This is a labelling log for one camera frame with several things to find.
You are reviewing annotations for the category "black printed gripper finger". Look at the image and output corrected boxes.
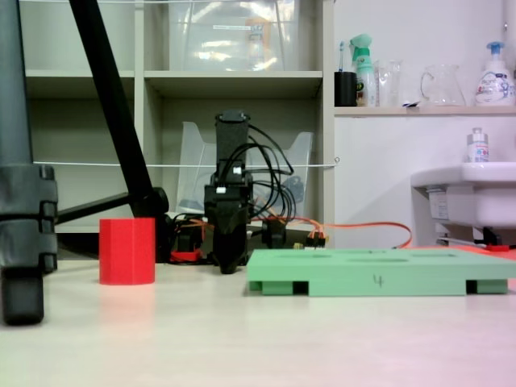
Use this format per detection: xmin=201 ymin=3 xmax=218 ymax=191
xmin=211 ymin=225 xmax=248 ymax=277

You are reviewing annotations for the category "red octagonal pillar block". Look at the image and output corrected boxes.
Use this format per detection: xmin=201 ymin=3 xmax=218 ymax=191
xmin=98 ymin=217 xmax=156 ymax=286

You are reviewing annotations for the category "clear plastic file tray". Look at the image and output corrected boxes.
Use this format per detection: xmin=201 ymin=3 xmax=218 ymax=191
xmin=175 ymin=120 xmax=315 ymax=222

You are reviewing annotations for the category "red table clamp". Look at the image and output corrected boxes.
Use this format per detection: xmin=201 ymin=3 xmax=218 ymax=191
xmin=169 ymin=248 xmax=203 ymax=264

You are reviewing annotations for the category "beige shelf unit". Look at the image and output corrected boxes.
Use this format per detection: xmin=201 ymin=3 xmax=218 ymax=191
xmin=18 ymin=0 xmax=335 ymax=235

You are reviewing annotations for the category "black tripod brace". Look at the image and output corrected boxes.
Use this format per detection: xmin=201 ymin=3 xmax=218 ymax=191
xmin=55 ymin=192 xmax=136 ymax=226

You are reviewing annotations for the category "green shape sorter board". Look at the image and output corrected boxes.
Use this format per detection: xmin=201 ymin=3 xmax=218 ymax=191
xmin=243 ymin=248 xmax=516 ymax=298

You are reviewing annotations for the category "black tripod leg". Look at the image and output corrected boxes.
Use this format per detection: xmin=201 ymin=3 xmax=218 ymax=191
xmin=68 ymin=0 xmax=169 ymax=219

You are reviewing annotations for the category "clear plastic storage box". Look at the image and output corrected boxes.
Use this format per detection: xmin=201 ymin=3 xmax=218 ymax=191
xmin=167 ymin=0 xmax=302 ymax=73

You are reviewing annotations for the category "black cup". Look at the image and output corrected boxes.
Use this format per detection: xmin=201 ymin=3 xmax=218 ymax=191
xmin=334 ymin=70 xmax=359 ymax=108

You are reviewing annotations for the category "green spray bottle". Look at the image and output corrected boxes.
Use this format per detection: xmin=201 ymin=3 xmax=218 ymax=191
xmin=348 ymin=33 xmax=379 ymax=108

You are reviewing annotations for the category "glass beaker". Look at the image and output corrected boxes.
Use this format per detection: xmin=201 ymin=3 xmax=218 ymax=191
xmin=376 ymin=59 xmax=405 ymax=108

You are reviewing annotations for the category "grey tripod leg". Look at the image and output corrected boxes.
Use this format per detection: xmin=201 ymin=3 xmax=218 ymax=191
xmin=0 ymin=0 xmax=58 ymax=326

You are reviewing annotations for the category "glass pitcher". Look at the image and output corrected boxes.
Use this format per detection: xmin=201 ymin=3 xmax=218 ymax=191
xmin=419 ymin=63 xmax=468 ymax=108

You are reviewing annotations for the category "white sink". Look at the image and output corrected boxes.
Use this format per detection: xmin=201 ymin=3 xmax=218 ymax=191
xmin=410 ymin=160 xmax=516 ymax=245

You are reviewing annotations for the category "clear sanitizer bottle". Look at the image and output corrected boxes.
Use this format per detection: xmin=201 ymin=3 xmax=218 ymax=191
xmin=466 ymin=127 xmax=491 ymax=164

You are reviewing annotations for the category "white foam soap bottle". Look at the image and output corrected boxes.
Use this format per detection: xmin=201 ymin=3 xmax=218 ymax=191
xmin=473 ymin=40 xmax=516 ymax=107

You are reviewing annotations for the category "black arm wire bundle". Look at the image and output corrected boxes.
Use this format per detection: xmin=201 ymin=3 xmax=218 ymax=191
xmin=225 ymin=123 xmax=298 ymax=227

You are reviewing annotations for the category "white string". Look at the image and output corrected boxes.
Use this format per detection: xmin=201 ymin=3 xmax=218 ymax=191
xmin=31 ymin=156 xmax=340 ymax=169

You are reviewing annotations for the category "orange and black wire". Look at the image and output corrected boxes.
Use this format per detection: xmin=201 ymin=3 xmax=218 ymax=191
xmin=257 ymin=196 xmax=413 ymax=249

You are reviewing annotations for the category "wooden wall ledge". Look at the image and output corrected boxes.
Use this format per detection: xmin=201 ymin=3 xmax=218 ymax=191
xmin=334 ymin=105 xmax=516 ymax=119

